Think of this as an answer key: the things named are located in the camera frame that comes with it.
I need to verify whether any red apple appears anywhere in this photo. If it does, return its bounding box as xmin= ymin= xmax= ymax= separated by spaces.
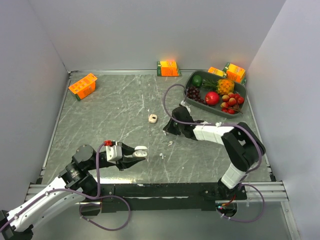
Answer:
xmin=204 ymin=91 xmax=220 ymax=106

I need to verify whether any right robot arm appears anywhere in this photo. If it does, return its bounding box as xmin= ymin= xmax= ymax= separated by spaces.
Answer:
xmin=163 ymin=105 xmax=266 ymax=199

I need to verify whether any dark grey fruit tray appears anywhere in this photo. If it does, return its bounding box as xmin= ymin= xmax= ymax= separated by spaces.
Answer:
xmin=183 ymin=70 xmax=247 ymax=119

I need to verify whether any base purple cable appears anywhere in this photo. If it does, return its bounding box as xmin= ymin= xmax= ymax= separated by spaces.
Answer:
xmin=79 ymin=195 xmax=132 ymax=231
xmin=216 ymin=182 xmax=265 ymax=223

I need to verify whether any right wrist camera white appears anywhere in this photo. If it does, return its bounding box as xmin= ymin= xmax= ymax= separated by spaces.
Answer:
xmin=180 ymin=100 xmax=191 ymax=113

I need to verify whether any orange carton behind tray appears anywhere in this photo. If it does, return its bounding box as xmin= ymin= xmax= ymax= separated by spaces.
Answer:
xmin=207 ymin=66 xmax=227 ymax=79

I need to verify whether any green lime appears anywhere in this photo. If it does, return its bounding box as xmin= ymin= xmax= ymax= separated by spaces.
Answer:
xmin=192 ymin=75 xmax=203 ymax=88

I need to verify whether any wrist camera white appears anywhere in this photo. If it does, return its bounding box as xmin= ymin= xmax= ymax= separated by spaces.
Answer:
xmin=180 ymin=100 xmax=191 ymax=113
xmin=104 ymin=140 xmax=123 ymax=162

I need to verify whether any aluminium rail frame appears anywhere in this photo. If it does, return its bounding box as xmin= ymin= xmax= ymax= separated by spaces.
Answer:
xmin=13 ymin=70 xmax=301 ymax=240

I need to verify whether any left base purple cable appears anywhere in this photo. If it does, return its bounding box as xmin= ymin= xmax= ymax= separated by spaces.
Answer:
xmin=79 ymin=195 xmax=132 ymax=231

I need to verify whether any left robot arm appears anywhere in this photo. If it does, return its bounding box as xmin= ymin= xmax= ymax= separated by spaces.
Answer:
xmin=0 ymin=140 xmax=148 ymax=240

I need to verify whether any dark grape bunch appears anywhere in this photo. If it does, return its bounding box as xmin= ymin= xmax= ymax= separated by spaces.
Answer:
xmin=187 ymin=86 xmax=207 ymax=105

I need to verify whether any orange juice carton middle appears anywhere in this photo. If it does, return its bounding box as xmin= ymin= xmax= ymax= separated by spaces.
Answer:
xmin=156 ymin=61 xmax=182 ymax=77

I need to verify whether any orange juice carton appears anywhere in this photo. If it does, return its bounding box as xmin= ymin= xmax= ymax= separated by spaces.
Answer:
xmin=222 ymin=62 xmax=247 ymax=85
xmin=68 ymin=73 xmax=98 ymax=101
xmin=156 ymin=61 xmax=182 ymax=77

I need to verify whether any small pineapple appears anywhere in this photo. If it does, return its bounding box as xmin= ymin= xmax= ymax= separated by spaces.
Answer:
xmin=202 ymin=78 xmax=235 ymax=95

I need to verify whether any orange juice carton left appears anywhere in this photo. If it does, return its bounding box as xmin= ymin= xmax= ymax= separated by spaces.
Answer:
xmin=68 ymin=73 xmax=98 ymax=101

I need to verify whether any red lychee bunch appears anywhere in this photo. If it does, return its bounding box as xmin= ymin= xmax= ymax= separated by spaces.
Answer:
xmin=220 ymin=92 xmax=245 ymax=115

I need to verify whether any pink earbud charging case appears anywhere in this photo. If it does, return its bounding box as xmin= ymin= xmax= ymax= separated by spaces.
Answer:
xmin=148 ymin=114 xmax=158 ymax=124

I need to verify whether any white earbud charging case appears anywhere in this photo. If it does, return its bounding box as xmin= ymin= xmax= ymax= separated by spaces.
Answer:
xmin=132 ymin=145 xmax=148 ymax=158

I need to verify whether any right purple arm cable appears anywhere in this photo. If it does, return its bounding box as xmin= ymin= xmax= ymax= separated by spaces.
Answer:
xmin=162 ymin=84 xmax=263 ymax=186

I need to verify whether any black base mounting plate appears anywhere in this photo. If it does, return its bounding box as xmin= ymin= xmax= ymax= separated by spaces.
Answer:
xmin=83 ymin=182 xmax=247 ymax=213

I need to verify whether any orange juice carton right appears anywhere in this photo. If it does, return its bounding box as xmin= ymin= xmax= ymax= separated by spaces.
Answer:
xmin=222 ymin=62 xmax=247 ymax=85

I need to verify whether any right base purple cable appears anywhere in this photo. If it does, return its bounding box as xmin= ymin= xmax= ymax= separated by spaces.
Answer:
xmin=216 ymin=182 xmax=265 ymax=223

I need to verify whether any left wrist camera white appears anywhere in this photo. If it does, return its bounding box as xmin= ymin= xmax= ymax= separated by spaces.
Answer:
xmin=104 ymin=140 xmax=123 ymax=162

